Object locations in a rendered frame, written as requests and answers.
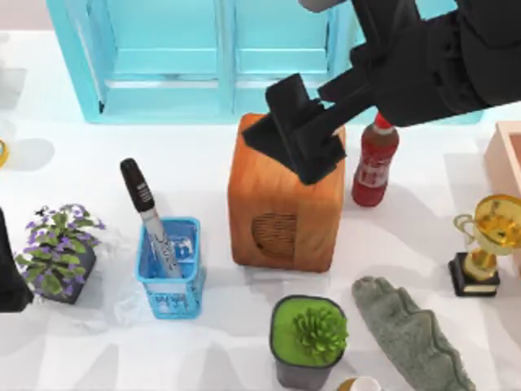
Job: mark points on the gold trophy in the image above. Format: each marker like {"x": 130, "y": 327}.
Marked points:
{"x": 494, "y": 228}

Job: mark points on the black marker pen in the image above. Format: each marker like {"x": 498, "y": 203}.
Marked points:
{"x": 139, "y": 187}

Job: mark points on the salmon-coloured box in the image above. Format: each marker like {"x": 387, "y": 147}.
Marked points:
{"x": 506, "y": 159}

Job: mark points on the grey cloth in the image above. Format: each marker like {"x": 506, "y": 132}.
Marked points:
{"x": 407, "y": 334}

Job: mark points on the light blue rack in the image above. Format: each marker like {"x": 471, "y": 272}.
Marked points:
{"x": 163, "y": 61}

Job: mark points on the orange wooden box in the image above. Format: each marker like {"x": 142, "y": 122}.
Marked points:
{"x": 285, "y": 212}

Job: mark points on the white and yellow cup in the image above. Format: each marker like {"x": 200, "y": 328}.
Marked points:
{"x": 360, "y": 385}

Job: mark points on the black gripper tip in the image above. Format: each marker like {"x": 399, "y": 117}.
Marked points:
{"x": 10, "y": 277}

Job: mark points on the green succulent pot plant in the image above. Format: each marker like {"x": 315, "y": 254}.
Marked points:
{"x": 303, "y": 326}

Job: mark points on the purple flower pot plant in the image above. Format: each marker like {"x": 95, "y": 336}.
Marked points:
{"x": 61, "y": 248}

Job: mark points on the red bottle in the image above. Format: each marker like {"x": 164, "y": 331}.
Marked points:
{"x": 372, "y": 171}

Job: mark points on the blue pen basket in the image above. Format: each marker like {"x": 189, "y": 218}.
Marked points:
{"x": 171, "y": 303}

